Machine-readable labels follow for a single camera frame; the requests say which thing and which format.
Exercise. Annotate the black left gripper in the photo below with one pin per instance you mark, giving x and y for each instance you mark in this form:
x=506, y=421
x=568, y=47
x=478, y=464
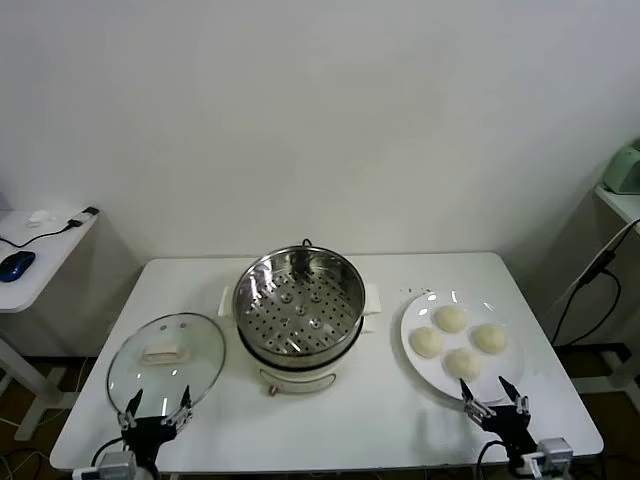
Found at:
x=147, y=432

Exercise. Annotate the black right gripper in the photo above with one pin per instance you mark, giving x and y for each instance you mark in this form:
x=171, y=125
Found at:
x=510, y=427

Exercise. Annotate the white steamed baozi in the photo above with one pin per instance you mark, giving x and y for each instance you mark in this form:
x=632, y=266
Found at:
x=490, y=338
x=463, y=362
x=451, y=318
x=426, y=342

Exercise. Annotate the round glass pot lid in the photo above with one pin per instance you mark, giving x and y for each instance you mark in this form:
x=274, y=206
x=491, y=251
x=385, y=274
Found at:
x=200, y=350

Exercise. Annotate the stainless steel steamer basket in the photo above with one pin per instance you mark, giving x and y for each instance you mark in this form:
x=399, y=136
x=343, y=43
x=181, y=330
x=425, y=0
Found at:
x=300, y=320

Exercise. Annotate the large white round plate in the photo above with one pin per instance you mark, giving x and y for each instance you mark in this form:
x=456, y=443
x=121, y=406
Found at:
x=500, y=370

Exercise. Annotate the white electric cooker base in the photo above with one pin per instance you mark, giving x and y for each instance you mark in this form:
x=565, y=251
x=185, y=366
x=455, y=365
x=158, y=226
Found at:
x=295, y=377

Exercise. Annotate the dark crumbs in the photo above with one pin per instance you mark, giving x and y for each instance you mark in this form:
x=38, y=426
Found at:
x=415, y=289

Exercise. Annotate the white side table with mouse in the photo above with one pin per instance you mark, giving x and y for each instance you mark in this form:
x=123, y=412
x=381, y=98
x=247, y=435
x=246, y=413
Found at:
x=50, y=260

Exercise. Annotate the blue computer mouse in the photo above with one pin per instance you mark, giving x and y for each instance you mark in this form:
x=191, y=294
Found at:
x=16, y=265

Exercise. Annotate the small black device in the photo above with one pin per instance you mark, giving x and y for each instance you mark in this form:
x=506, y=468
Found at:
x=90, y=210

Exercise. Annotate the white crumpled tissue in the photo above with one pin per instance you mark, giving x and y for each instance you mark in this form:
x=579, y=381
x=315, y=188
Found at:
x=41, y=218

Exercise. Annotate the mint green appliance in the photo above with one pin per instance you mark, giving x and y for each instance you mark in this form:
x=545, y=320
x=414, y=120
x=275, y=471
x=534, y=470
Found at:
x=625, y=172

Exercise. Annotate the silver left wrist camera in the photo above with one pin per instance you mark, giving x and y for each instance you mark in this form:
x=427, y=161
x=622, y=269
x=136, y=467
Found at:
x=117, y=465

